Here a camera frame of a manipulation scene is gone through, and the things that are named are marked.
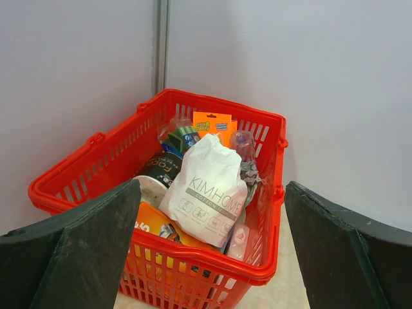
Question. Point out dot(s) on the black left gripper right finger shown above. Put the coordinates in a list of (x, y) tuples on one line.
[(347, 260)]

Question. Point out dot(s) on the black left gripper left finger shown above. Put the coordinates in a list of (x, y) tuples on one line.
[(74, 259)]

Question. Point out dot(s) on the red plastic basket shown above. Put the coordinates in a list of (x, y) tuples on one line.
[(160, 272)]

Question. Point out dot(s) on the black cylindrical can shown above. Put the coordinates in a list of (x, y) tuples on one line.
[(162, 167)]

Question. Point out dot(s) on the white cloth bag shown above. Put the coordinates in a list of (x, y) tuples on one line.
[(208, 195)]

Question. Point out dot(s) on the orange dotted box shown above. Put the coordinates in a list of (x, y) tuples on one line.
[(221, 125)]

